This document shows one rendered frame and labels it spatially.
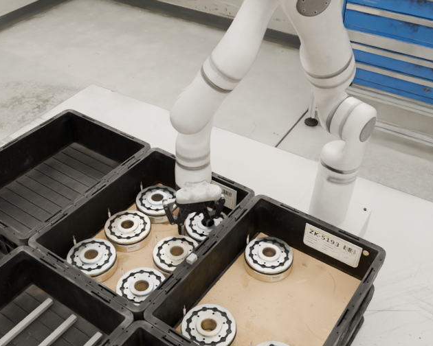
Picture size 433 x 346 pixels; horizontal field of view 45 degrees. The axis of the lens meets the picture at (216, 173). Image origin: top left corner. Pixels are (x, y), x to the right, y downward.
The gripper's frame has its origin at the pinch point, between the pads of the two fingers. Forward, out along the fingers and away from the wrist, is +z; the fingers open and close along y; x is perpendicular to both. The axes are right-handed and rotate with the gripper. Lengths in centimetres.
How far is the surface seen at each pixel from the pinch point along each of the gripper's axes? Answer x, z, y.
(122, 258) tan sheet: 3.8, 2.5, 16.4
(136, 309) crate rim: 25.4, -7.3, 14.7
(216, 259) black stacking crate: 12.8, -2.9, -2.4
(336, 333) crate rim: 36.9, -7.3, -17.8
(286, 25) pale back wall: -258, 69, -112
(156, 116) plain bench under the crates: -71, 15, 1
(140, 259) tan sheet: 4.7, 2.5, 12.7
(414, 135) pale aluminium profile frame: -116, 71, -136
